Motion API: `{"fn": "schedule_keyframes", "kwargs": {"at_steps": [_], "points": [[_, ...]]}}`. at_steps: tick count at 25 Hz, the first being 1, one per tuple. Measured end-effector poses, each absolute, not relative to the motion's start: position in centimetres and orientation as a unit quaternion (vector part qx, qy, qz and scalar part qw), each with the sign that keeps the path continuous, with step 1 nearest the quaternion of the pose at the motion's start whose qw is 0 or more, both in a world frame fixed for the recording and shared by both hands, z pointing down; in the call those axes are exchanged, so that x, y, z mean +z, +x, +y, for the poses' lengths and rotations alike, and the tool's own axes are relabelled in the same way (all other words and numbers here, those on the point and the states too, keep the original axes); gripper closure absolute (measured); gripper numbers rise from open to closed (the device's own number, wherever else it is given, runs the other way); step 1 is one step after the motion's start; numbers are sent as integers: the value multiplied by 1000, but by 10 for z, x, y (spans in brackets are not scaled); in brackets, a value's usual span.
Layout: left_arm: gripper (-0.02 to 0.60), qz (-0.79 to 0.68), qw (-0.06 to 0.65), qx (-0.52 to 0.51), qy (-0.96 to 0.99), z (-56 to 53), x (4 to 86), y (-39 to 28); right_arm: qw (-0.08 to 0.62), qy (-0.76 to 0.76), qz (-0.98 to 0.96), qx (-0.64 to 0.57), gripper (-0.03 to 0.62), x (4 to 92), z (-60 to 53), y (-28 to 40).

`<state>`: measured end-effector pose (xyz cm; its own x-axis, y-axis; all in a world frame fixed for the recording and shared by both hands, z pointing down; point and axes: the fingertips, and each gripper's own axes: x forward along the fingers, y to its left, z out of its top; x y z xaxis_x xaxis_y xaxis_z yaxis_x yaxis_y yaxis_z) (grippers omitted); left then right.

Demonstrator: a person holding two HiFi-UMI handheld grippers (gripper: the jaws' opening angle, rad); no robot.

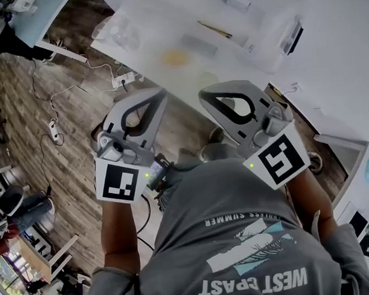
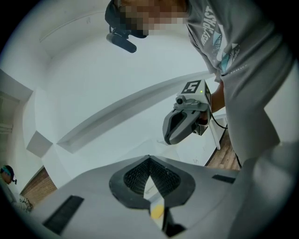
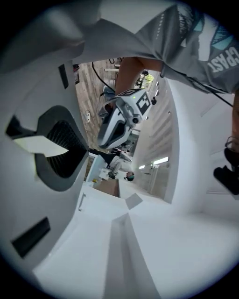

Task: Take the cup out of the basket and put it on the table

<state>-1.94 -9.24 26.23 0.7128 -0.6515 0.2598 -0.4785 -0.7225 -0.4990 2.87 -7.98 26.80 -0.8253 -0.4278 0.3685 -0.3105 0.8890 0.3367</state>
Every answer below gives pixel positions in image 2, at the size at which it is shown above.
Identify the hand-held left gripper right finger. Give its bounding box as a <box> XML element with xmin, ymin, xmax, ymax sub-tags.
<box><xmin>149</xmin><ymin>154</ymin><xmax>244</xmax><ymax>239</ymax></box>

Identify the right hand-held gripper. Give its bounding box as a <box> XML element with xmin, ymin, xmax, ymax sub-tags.
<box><xmin>162</xmin><ymin>79</ymin><xmax>213</xmax><ymax>146</ymax></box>

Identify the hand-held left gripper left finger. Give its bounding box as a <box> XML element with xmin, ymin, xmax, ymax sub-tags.
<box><xmin>31</xmin><ymin>154</ymin><xmax>162</xmax><ymax>239</ymax></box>

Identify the person's right forearm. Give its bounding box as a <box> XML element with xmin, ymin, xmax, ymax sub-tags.
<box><xmin>210</xmin><ymin>81</ymin><xmax>226</xmax><ymax>114</ymax></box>

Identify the person's right hand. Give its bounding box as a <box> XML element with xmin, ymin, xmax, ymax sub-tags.
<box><xmin>198</xmin><ymin>111</ymin><xmax>210</xmax><ymax>126</ymax></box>

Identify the person in grey shirt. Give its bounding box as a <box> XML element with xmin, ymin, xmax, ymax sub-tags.
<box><xmin>186</xmin><ymin>0</ymin><xmax>295</xmax><ymax>169</ymax></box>

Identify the black cable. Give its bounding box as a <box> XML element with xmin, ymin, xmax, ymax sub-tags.
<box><xmin>211</xmin><ymin>115</ymin><xmax>228</xmax><ymax>129</ymax></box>

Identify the black head-worn camera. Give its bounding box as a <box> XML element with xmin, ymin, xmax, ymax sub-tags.
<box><xmin>105</xmin><ymin>25</ymin><xmax>137</xmax><ymax>54</ymax></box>

